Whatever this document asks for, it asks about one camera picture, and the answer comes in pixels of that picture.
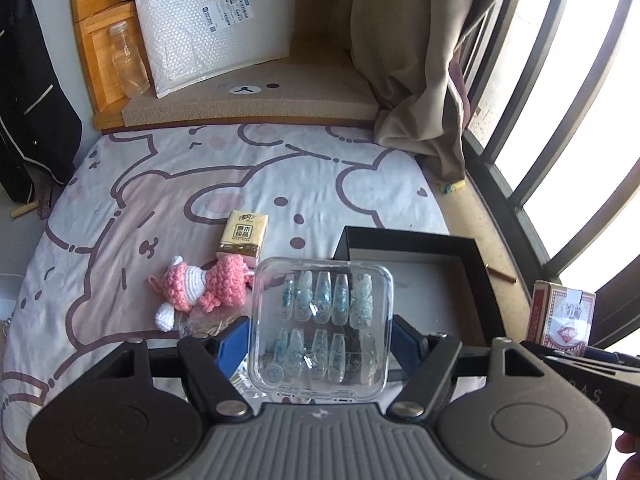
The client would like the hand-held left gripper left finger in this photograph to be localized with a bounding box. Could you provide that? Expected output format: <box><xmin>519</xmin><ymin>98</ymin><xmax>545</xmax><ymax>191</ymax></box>
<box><xmin>82</xmin><ymin>316</ymin><xmax>253</xmax><ymax>423</ymax></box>

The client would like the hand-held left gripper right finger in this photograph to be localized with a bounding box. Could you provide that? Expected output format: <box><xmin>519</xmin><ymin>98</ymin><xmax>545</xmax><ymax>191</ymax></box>
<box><xmin>385</xmin><ymin>314</ymin><xmax>548</xmax><ymax>422</ymax></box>

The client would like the red playing card box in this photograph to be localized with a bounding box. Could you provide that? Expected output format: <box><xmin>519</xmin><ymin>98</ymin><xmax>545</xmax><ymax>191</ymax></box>
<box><xmin>525</xmin><ymin>280</ymin><xmax>597</xmax><ymax>356</ymax></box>

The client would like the yellow tissue pack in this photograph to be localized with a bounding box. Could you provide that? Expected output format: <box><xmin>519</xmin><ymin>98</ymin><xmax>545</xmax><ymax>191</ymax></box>
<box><xmin>216</xmin><ymin>210</ymin><xmax>269</xmax><ymax>267</ymax></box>

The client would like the black cardboard box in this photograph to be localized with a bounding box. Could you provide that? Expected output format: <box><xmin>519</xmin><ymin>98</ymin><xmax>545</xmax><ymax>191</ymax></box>
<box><xmin>332</xmin><ymin>226</ymin><xmax>506</xmax><ymax>348</ymax></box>

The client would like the clear empty bottle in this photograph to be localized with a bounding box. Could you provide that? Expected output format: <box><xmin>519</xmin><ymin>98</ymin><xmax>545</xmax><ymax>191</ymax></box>
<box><xmin>109</xmin><ymin>21</ymin><xmax>151</xmax><ymax>98</ymax></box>

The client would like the bear print bedsheet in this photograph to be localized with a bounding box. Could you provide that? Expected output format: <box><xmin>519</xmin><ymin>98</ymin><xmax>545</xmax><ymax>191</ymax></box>
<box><xmin>0</xmin><ymin>122</ymin><xmax>451</xmax><ymax>480</ymax></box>

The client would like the white bubble mailer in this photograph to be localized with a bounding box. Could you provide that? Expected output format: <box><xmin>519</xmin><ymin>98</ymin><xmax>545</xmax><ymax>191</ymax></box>
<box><xmin>130</xmin><ymin>0</ymin><xmax>298</xmax><ymax>99</ymax></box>

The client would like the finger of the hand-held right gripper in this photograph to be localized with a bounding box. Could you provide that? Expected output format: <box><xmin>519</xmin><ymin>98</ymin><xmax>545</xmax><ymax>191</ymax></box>
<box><xmin>520</xmin><ymin>341</ymin><xmax>640</xmax><ymax>367</ymax></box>

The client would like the beige curtain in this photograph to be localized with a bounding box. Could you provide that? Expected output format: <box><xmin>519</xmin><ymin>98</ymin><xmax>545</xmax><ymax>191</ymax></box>
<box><xmin>348</xmin><ymin>0</ymin><xmax>531</xmax><ymax>186</ymax></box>

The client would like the clear plastic fake nail box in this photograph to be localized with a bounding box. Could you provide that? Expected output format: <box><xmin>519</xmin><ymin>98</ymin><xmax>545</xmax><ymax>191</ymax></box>
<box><xmin>248</xmin><ymin>256</ymin><xmax>396</xmax><ymax>403</ymax></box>

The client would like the person's right hand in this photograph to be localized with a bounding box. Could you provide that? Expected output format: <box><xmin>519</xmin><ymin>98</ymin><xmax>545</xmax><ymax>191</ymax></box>
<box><xmin>614</xmin><ymin>430</ymin><xmax>640</xmax><ymax>480</ymax></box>

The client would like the dark window railing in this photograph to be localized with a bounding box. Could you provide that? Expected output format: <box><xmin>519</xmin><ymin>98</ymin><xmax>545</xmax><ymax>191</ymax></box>
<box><xmin>460</xmin><ymin>0</ymin><xmax>640</xmax><ymax>361</ymax></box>

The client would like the wooden pencil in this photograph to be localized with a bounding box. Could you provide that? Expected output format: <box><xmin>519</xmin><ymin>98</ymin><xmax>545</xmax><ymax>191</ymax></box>
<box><xmin>482</xmin><ymin>262</ymin><xmax>518</xmax><ymax>283</ymax></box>

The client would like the pink crochet doll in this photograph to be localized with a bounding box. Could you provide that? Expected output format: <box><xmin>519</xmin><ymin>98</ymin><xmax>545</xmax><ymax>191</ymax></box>
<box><xmin>146</xmin><ymin>254</ymin><xmax>258</xmax><ymax>332</ymax></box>

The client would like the black jacket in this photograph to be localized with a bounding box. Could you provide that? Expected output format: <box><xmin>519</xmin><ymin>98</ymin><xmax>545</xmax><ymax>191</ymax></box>
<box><xmin>0</xmin><ymin>0</ymin><xmax>83</xmax><ymax>206</ymax></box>

